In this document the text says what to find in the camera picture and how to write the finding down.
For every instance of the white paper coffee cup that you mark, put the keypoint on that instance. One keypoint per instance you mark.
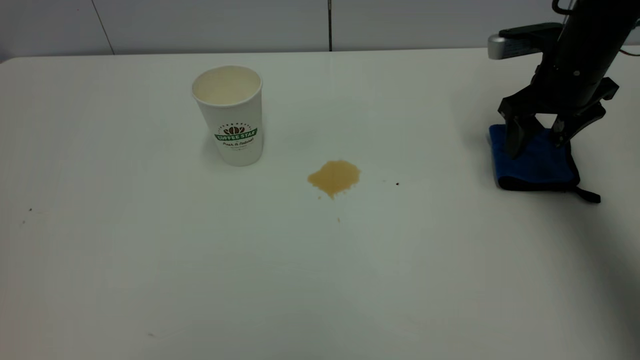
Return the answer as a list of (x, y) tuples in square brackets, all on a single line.
[(232, 125)]

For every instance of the blue microfiber cloth black trim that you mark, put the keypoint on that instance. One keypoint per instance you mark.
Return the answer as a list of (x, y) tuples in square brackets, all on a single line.
[(540, 167)]

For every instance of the tan coffee spill puddle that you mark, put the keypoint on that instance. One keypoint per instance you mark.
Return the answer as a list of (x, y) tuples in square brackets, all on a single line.
[(334, 177)]

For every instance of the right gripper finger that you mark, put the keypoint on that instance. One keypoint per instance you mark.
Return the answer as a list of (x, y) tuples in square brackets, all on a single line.
[(517, 125), (572, 125)]

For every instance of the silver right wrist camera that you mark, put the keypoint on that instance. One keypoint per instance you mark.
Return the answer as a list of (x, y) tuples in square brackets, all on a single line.
[(515, 45)]

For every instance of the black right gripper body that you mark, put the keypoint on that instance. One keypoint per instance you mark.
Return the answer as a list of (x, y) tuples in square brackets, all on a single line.
[(570, 87)]

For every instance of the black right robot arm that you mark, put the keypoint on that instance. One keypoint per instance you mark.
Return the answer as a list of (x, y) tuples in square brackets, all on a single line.
[(595, 30)]

